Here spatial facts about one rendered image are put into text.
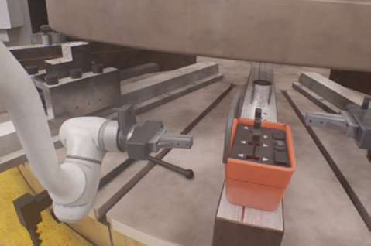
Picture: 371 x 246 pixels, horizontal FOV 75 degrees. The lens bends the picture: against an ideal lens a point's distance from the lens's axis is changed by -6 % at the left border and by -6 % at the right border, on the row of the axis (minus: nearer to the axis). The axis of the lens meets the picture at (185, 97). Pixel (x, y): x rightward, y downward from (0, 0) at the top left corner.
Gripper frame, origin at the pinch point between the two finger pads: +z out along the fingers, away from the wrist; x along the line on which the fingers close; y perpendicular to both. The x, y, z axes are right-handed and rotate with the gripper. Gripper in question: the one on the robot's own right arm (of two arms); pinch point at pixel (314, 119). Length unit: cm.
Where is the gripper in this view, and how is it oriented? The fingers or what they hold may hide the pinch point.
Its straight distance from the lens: 63.7
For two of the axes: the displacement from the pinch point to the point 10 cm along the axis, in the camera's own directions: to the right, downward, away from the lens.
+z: -9.6, -1.3, 2.6
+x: -2.9, 3.5, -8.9
